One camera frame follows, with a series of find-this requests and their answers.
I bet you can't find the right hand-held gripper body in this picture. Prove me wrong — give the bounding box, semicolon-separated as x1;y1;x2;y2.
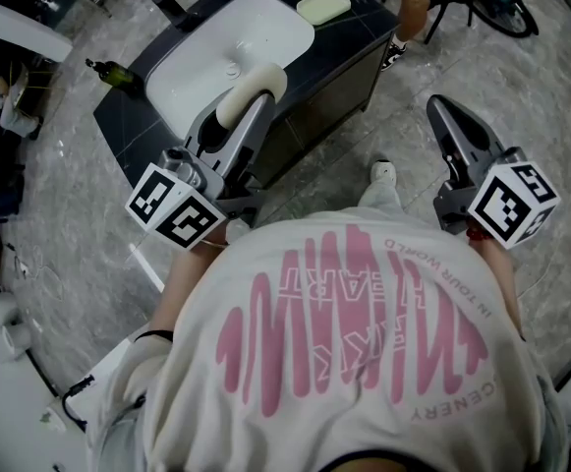
431;146;561;251

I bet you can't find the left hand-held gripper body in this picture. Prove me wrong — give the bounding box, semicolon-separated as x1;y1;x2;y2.
124;134;267;252

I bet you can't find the cream bar of soap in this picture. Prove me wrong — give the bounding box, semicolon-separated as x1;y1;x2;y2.
215;62;288;131

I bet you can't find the pale green soap dish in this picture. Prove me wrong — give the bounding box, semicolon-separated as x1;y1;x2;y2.
296;0;353;26

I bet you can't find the person's right forearm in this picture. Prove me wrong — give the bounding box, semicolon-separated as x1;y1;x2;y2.
467;231;525;336

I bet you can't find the person's left forearm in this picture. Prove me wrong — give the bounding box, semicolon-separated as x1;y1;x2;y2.
148;223;230;344

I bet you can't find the person's white shoe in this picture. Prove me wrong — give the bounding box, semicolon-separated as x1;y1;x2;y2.
369;158;398;184

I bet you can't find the white ceramic sink basin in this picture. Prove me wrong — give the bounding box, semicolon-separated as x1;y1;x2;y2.
143;0;316;135

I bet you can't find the person's light trouser leg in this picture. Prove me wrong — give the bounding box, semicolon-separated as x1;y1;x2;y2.
357;177;407;217

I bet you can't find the dark green pump bottle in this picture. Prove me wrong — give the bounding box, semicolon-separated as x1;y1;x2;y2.
84;57;144;98

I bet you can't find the dark vanity cabinet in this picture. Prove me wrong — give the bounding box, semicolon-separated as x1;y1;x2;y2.
92;0;400;192

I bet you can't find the black faucet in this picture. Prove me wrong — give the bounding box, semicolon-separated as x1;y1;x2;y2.
143;0;203;32

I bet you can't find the black bicycle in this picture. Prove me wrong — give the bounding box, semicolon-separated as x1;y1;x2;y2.
467;0;542;39

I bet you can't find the black wristband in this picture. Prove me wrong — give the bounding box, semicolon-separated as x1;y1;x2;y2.
134;328;175;344

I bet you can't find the white ceramic fixture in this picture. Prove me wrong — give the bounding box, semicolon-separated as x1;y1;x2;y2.
0;0;75;64

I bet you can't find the white shirt with pink print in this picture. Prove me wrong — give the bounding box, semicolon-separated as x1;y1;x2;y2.
85;206;569;472

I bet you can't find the white paper roll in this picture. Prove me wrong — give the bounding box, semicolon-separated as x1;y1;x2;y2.
0;323;33;363
0;290;21;331

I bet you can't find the black cable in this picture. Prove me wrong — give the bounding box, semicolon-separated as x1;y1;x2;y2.
60;374;96;433

